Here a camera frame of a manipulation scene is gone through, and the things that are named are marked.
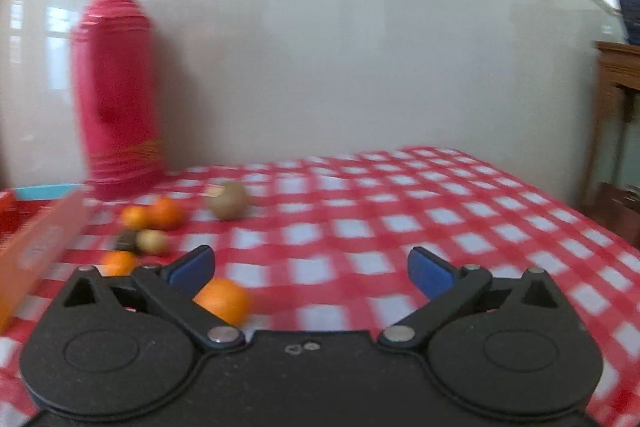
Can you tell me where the dark brown passion fruit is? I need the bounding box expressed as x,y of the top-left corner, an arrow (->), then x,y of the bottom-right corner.
113,229 -> 139,254

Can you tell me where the small yellow-green round fruit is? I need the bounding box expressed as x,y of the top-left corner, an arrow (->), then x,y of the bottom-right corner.
136,230 -> 169,256

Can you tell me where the large orange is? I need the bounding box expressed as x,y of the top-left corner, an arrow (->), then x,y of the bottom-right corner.
193,277 -> 252,327

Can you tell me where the small mandarin near box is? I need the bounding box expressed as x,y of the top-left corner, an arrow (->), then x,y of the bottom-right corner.
100,251 -> 139,277

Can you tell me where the mandarin orange near thermos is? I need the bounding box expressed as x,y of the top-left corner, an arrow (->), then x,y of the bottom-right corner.
148,196 -> 186,231

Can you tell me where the small mandarin orange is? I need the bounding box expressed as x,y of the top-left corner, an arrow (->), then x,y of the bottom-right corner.
119,205 -> 150,231

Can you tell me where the brown kiwi with sticker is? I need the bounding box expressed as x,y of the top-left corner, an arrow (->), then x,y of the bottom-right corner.
204,181 -> 250,221

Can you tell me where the red white checkered tablecloth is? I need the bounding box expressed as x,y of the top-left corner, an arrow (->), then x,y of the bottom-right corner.
0,146 -> 640,427

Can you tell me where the colourful cardboard box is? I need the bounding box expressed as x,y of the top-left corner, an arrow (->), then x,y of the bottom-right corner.
1,184 -> 89,329

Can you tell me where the carved wooden cabinet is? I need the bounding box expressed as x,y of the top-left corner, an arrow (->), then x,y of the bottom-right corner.
578,41 -> 639,247

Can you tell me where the red thermos flask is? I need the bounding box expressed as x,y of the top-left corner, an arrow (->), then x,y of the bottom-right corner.
70,0 -> 164,200

